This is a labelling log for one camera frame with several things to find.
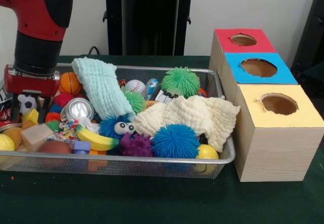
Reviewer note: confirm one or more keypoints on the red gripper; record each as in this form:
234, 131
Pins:
33, 85

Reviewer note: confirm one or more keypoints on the orange plush toy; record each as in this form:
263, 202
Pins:
14, 135

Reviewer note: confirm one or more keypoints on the mint green muslin cloth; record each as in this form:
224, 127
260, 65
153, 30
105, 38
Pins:
101, 90

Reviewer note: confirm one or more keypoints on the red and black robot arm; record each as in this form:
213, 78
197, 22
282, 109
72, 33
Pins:
38, 6

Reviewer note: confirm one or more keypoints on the wooden box with three holes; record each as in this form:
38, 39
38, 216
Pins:
276, 153

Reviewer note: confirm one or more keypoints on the black and white soccer ball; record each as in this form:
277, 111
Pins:
27, 104

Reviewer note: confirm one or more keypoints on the orange basketball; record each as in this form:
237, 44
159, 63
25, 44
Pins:
69, 82

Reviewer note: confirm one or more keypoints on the silver drink can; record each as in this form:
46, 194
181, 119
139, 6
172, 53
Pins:
78, 109

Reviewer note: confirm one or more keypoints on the yellow toy banana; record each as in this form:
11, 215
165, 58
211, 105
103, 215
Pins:
98, 140

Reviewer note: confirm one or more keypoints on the blue fuzzy toy with eyes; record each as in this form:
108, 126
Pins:
107, 128

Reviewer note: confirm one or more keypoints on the purple spiky rubber ball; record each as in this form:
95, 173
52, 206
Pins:
136, 145

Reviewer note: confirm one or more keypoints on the blue spiky rubber ball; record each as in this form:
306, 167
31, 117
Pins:
176, 140

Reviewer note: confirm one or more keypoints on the cream muslin cloth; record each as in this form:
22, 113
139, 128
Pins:
182, 115

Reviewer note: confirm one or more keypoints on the large green spiky ball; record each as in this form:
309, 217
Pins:
180, 81

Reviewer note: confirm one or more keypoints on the dark green tablecloth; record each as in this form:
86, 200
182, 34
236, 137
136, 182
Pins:
152, 203

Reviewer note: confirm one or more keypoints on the black chair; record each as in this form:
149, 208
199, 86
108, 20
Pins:
315, 32

